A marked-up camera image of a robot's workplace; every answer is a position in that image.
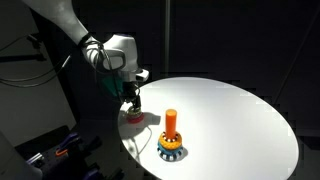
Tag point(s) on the orange stacking stand post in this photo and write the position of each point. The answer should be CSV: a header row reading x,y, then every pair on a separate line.
x,y
171,116

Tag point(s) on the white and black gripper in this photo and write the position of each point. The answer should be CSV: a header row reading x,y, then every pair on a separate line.
x,y
120,58

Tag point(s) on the orange clamp on cart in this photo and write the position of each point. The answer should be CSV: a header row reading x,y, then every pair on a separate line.
x,y
59,152

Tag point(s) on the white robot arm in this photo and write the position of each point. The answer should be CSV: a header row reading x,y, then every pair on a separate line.
x,y
61,13

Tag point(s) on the round white pedestal table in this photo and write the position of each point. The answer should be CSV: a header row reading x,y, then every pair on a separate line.
x,y
227,132

